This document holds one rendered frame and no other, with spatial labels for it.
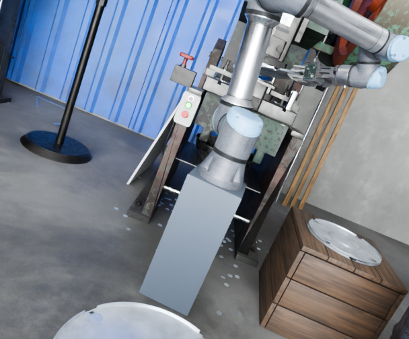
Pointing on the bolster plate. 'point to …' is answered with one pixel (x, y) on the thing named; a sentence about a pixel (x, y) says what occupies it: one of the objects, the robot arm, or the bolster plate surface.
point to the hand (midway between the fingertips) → (291, 73)
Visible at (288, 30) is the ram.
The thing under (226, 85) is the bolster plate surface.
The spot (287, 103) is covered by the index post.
